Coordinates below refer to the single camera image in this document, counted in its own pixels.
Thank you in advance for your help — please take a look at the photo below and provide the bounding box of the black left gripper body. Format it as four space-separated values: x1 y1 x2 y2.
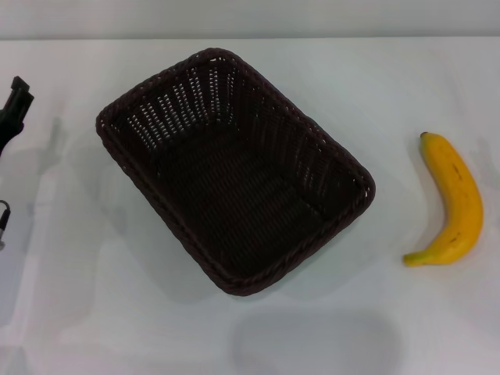
0 105 27 158

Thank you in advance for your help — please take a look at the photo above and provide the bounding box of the dark brown woven basket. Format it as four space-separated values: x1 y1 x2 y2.
95 47 377 298

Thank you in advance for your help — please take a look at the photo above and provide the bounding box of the yellow banana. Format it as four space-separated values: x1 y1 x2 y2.
402 131 485 268

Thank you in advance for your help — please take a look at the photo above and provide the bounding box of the left arm cable with plug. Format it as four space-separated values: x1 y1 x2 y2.
0 199 12 252

